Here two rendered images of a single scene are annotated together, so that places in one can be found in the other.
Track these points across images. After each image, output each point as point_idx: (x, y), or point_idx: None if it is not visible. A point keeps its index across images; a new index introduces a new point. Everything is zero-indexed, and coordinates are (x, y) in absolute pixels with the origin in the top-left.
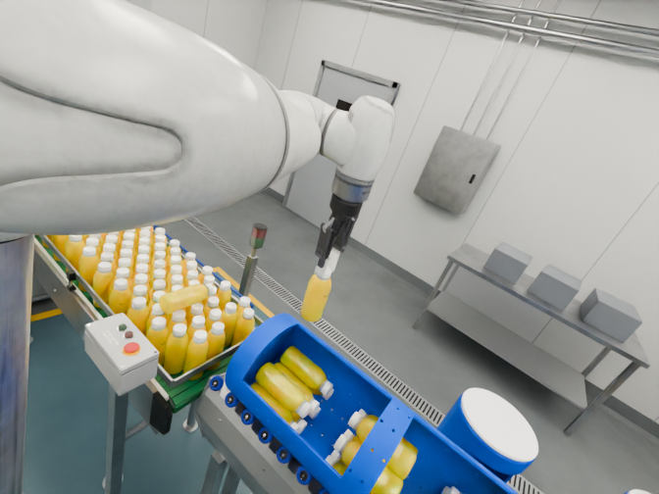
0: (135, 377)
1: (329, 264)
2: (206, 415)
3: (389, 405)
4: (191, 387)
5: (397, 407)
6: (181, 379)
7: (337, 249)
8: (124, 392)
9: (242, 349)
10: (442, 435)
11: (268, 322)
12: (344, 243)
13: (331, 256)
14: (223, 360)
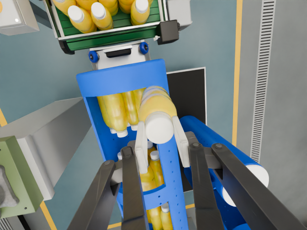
0: (12, 31)
1: (174, 132)
2: (92, 64)
3: (155, 193)
4: (83, 41)
5: (160, 195)
6: (66, 39)
7: (190, 160)
8: (10, 34)
9: (80, 80)
10: (174, 214)
11: (109, 74)
12: (215, 173)
13: (177, 142)
14: (117, 27)
